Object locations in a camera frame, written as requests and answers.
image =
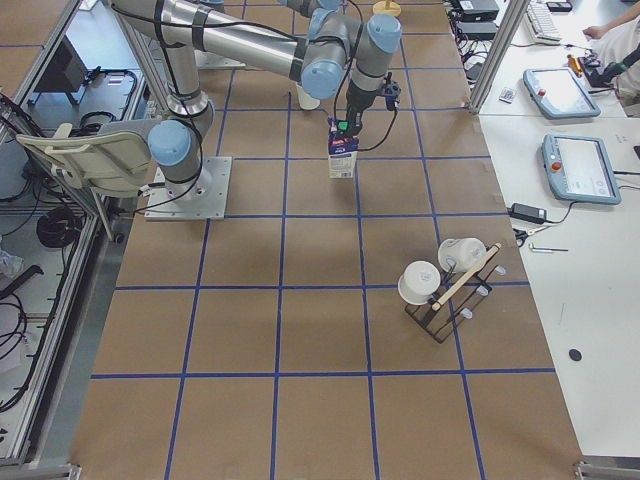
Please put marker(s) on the white ribbed mug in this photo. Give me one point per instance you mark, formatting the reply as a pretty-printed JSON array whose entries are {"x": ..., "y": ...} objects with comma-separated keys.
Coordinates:
[{"x": 305, "y": 100}]

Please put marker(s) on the black wire cup rack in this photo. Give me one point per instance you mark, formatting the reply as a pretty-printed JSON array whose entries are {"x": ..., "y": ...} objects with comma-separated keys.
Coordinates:
[{"x": 450, "y": 306}]

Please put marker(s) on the black monitor on floor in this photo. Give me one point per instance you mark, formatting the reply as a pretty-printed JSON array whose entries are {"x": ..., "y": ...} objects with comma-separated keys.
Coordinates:
[{"x": 65, "y": 73}]

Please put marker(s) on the white keyboard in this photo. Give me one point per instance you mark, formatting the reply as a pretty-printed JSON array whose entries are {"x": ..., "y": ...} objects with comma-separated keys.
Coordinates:
[{"x": 540, "y": 24}]

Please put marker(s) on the black power adapter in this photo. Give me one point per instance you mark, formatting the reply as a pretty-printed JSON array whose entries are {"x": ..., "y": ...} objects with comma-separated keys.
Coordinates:
[{"x": 528, "y": 213}]

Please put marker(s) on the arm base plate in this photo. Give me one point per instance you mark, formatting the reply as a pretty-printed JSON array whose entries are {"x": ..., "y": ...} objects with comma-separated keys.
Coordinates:
[
  {"x": 207, "y": 199},
  {"x": 212, "y": 61}
]

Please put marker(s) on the white cup on rack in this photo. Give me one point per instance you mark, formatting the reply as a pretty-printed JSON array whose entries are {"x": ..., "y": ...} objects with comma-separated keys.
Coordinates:
[{"x": 418, "y": 282}]

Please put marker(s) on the teach pendant near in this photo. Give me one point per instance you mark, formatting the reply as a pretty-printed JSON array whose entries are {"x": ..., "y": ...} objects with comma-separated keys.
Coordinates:
[{"x": 578, "y": 169}]

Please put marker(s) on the allen key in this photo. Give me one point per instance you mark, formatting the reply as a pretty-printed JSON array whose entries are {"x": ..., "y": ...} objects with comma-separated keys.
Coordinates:
[{"x": 538, "y": 249}]

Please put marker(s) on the teach pendant far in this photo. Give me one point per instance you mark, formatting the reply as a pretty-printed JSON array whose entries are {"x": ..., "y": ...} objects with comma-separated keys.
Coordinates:
[{"x": 559, "y": 94}]

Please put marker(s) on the translucent cup on rack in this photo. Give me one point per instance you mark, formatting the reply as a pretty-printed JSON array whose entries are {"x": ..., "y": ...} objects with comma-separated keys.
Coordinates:
[{"x": 460, "y": 254}]

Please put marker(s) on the grey office chair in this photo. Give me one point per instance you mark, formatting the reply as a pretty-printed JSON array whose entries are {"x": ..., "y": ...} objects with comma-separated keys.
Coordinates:
[{"x": 114, "y": 162}]

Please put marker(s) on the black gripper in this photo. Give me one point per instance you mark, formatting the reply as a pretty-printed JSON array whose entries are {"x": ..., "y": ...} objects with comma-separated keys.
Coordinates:
[{"x": 356, "y": 99}]

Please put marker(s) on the teach pendant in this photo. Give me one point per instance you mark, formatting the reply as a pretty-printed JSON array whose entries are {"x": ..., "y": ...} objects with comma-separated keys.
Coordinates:
[
  {"x": 578, "y": 169},
  {"x": 559, "y": 94}
]

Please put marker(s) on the aluminium frame post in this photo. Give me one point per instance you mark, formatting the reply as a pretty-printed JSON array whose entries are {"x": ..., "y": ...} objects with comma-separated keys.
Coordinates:
[{"x": 515, "y": 10}]

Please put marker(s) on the wooden mug tree stand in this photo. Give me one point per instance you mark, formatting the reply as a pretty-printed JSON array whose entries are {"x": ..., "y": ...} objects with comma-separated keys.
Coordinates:
[{"x": 387, "y": 7}]

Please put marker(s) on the person at desk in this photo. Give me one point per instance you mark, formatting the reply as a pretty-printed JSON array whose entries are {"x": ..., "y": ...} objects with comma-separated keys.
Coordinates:
[{"x": 614, "y": 41}]

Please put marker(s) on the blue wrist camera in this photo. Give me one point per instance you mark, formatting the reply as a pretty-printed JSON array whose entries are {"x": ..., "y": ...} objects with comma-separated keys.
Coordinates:
[{"x": 391, "y": 92}]

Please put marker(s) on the scissors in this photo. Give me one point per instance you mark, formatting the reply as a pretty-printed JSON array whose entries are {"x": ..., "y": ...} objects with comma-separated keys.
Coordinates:
[{"x": 521, "y": 235}]

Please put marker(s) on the blue white milk carton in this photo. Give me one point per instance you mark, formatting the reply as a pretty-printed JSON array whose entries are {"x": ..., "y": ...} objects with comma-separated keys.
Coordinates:
[{"x": 342, "y": 150}]

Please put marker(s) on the wooden rack rod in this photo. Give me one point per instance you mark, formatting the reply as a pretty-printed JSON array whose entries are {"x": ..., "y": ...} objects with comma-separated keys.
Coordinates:
[{"x": 466, "y": 276}]

